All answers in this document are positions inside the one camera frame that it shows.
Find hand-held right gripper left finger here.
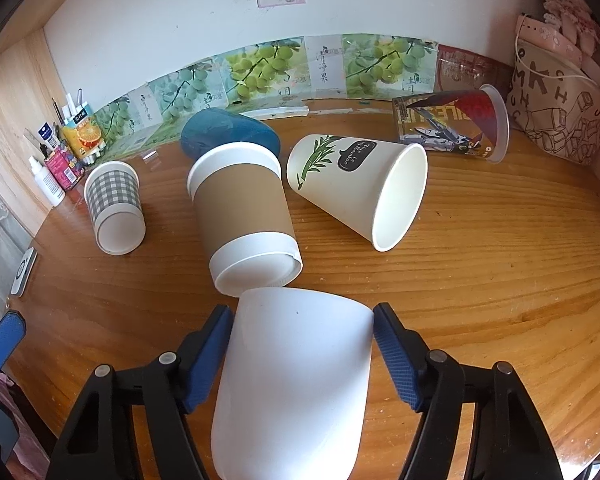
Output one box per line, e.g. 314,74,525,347
46,304,235,480

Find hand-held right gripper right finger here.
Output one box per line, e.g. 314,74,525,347
373,302,565,480

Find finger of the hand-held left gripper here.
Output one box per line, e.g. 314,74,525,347
0,310,28,376

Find plain white cup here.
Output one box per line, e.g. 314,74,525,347
210,286,375,480

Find brown sleeved paper cup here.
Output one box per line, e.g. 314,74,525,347
187,142,303,297

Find grey plaid paper cup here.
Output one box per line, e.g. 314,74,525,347
84,161,146,255

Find white bamboo print paper cup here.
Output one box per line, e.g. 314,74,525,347
286,134,428,253

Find clear plastic printed cup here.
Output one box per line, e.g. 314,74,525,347
392,84,510,164

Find white electronic device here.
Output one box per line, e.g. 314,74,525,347
10,247,39,296

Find white squeeze bottle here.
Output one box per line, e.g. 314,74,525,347
28,156,67,207

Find pink small box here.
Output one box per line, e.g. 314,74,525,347
44,144,85,192

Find blue capped white tube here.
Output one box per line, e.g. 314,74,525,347
36,121,61,153

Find orange print carton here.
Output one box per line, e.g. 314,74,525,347
62,102,105,165

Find grape print backsplash sheet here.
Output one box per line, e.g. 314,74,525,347
95,35,440,156

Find beige printed pouch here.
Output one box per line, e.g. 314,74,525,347
506,40,600,167

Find pink floral items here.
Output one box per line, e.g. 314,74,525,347
515,0,600,86

